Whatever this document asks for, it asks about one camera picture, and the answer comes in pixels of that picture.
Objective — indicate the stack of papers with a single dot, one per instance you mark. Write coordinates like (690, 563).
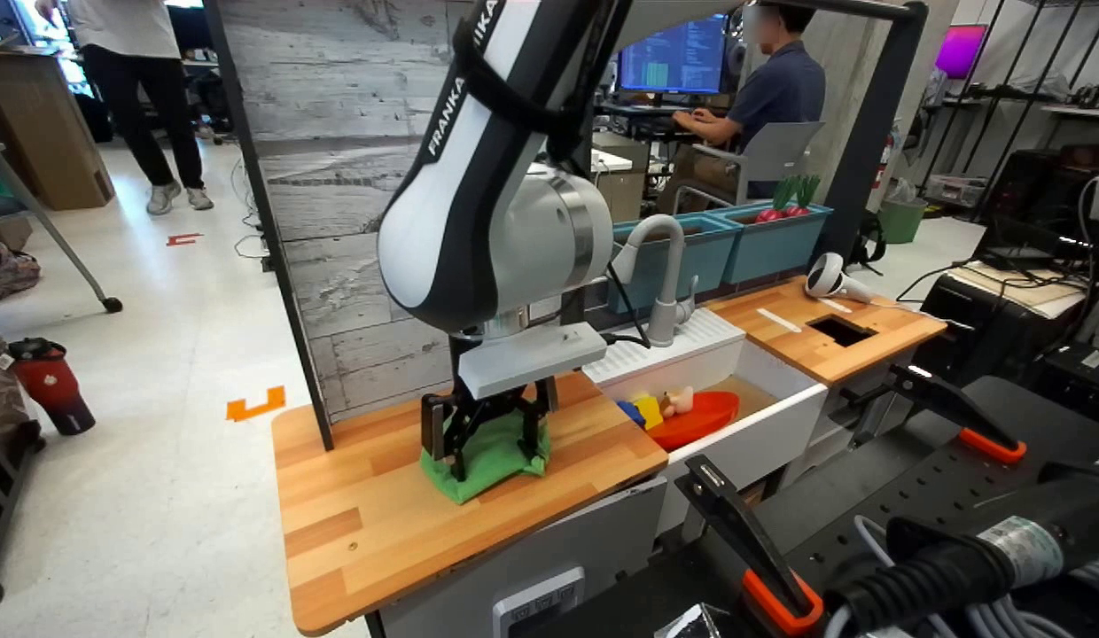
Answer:
(1023, 289)

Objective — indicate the large teal plastic bin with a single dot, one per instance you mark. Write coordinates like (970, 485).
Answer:
(704, 254)

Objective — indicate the standing person in black trousers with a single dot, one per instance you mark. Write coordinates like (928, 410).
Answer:
(135, 74)

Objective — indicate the red floor tape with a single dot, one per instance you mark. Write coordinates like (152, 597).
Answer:
(180, 239)

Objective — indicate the yellow toy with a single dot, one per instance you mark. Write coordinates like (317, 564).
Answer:
(648, 410)

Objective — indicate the green bucket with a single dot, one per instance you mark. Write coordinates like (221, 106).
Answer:
(896, 218)

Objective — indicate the grey table leg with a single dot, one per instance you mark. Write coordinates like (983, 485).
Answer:
(53, 243)

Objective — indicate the thick black frame post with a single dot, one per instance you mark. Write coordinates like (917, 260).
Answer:
(872, 119)

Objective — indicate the wood-top white kitchen counter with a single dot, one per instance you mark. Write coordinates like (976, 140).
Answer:
(373, 533)

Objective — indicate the grey wood-look back panel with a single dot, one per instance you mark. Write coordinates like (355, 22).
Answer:
(323, 143)

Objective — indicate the white headset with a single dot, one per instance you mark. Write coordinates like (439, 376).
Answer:
(822, 274)

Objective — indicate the red items in bin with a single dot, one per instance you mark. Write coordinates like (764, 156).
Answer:
(779, 214)

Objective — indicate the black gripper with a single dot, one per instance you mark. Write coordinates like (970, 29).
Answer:
(496, 403)

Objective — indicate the pink white toy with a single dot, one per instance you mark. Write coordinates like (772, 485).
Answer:
(681, 397)

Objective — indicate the seated person in dark shirt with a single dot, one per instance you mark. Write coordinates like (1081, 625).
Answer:
(779, 89)

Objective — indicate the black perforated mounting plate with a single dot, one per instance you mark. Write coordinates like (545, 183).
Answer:
(917, 499)

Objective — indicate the blue toy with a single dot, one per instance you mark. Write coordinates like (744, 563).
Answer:
(628, 413)

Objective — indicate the grey faucet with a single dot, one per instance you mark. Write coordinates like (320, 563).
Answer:
(667, 319)

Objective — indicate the green towel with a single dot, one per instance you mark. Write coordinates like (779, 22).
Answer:
(484, 466)

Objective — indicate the grey chair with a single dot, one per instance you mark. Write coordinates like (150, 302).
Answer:
(779, 153)

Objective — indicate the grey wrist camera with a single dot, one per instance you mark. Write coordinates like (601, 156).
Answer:
(525, 357)

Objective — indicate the orange floor tape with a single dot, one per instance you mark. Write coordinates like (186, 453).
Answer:
(251, 410)

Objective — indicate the small teal plastic bin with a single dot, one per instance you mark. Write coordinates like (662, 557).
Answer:
(772, 243)

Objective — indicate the white black Franka robot arm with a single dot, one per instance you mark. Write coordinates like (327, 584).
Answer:
(453, 214)

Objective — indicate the purple lit screen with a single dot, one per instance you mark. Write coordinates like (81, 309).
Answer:
(960, 52)

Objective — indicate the white sink basin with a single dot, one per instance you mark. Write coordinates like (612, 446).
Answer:
(764, 429)

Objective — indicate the orange objects in sink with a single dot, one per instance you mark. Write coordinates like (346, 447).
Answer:
(697, 421)

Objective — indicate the wooden board with hole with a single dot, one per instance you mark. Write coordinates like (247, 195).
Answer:
(800, 339)

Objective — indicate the light wooden cabinet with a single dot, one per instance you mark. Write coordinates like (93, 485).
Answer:
(36, 128)

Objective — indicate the slanted black frame post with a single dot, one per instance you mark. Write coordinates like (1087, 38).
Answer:
(265, 226)

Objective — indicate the computer monitor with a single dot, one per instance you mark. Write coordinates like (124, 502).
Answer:
(677, 58)

